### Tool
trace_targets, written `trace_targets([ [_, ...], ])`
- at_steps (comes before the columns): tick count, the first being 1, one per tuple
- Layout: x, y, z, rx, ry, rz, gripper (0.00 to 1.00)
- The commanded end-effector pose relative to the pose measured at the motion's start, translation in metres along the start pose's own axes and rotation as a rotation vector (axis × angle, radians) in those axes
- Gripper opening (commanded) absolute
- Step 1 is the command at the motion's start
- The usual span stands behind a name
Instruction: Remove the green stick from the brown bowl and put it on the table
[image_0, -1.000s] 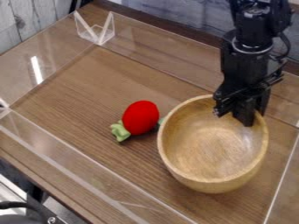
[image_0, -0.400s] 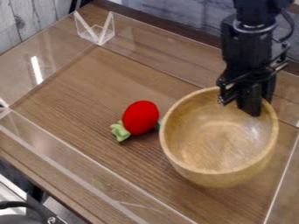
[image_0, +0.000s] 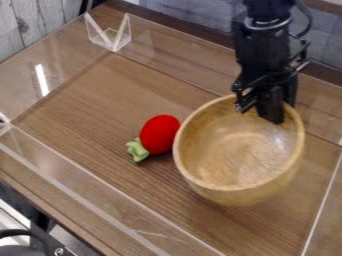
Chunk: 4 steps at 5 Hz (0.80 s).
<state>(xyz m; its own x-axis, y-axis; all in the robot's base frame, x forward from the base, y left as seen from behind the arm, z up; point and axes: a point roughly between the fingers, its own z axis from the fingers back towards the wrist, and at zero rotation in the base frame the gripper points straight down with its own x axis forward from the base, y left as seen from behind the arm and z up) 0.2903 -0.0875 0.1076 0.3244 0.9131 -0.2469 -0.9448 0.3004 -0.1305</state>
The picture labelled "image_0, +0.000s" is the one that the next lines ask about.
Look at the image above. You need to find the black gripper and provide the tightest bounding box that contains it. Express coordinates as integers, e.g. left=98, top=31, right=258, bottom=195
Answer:
left=232, top=13, right=310, bottom=124

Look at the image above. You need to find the light wooden bowl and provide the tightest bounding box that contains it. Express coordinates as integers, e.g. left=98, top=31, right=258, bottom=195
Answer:
left=173, top=95, right=305, bottom=206

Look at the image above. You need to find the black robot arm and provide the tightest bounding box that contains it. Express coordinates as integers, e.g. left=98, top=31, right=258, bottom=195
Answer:
left=232, top=0, right=313, bottom=124

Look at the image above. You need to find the red plush strawberry toy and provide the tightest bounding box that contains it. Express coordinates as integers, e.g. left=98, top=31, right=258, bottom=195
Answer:
left=126, top=115, right=181, bottom=162

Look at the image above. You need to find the clear acrylic corner bracket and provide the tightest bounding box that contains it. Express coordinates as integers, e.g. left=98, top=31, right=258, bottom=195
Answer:
left=85, top=13, right=133, bottom=52

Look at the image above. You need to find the black metal bracket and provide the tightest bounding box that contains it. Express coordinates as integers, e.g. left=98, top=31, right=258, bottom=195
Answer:
left=30, top=223, right=78, bottom=256

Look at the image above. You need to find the black cable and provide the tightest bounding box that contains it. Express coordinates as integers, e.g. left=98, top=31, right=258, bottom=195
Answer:
left=0, top=229, right=35, bottom=248

